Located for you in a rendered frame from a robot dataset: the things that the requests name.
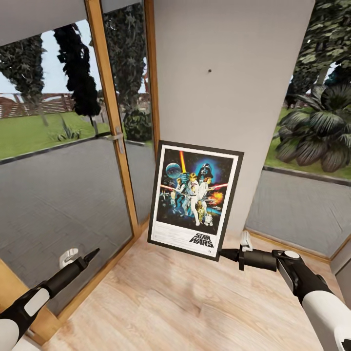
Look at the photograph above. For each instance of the door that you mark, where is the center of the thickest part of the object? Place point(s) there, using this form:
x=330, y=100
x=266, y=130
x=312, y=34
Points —
x=79, y=136

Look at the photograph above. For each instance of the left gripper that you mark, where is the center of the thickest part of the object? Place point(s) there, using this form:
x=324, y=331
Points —
x=73, y=269

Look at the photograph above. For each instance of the fixed window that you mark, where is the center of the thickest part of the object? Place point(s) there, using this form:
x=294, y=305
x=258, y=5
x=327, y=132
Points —
x=302, y=201

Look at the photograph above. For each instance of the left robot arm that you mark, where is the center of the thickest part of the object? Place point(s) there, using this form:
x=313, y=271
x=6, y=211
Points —
x=16, y=319

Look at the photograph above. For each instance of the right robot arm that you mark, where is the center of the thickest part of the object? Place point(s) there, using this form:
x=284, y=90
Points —
x=330, y=318

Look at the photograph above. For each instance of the poster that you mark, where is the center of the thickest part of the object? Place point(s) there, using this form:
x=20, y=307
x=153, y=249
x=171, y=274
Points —
x=193, y=192

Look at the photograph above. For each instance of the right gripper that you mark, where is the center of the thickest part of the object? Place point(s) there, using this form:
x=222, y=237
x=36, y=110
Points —
x=250, y=258

